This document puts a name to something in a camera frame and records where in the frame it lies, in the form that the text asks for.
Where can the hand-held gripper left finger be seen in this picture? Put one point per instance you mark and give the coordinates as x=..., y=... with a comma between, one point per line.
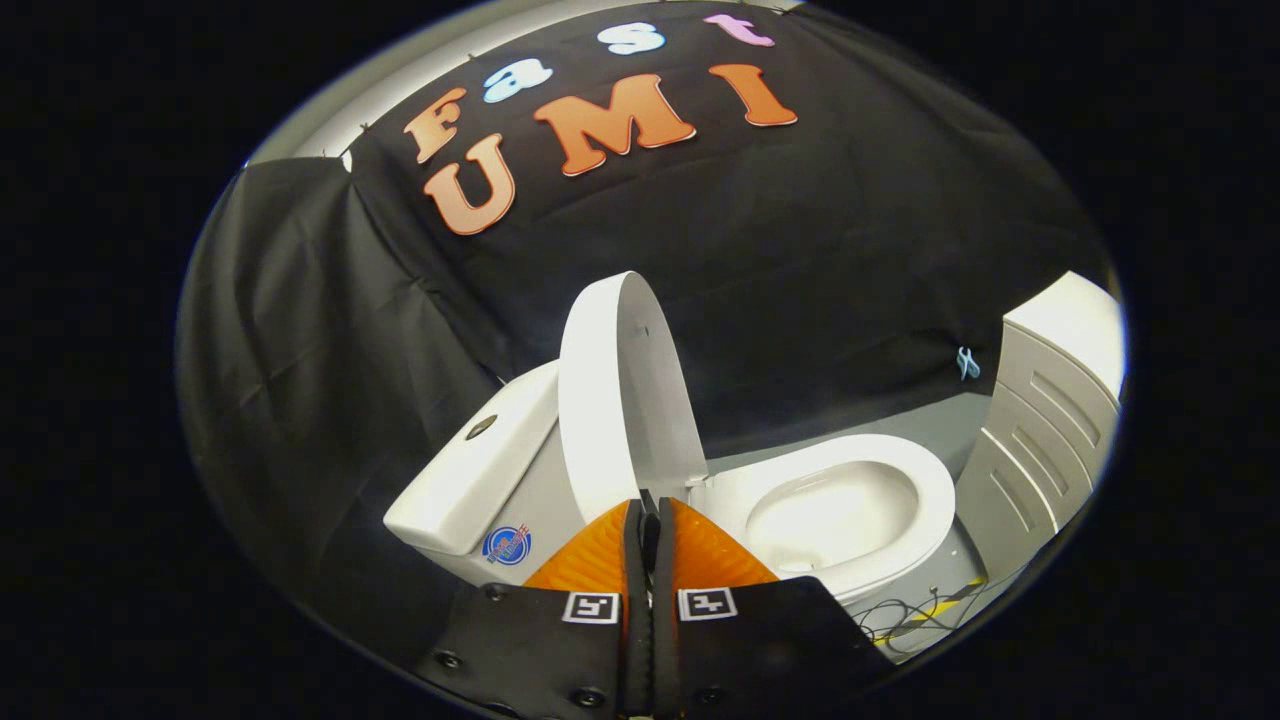
x=637, y=620

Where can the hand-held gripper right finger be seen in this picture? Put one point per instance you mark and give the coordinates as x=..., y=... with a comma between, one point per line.
x=664, y=620

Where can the white toilet lid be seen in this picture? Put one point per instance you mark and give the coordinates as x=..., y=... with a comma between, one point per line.
x=620, y=400

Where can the white toilet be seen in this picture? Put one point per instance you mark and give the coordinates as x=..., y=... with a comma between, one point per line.
x=450, y=480

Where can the white toilet seat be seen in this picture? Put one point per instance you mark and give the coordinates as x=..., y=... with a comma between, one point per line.
x=932, y=500

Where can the yellow black floor tape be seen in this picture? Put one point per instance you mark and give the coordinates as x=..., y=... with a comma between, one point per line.
x=950, y=597

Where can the black backdrop cloth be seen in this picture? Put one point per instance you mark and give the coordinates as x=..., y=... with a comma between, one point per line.
x=800, y=250

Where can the blue plastic clip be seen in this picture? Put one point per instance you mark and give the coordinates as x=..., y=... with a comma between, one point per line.
x=968, y=362

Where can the white panelled cabinet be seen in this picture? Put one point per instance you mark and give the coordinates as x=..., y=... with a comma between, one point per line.
x=1040, y=430

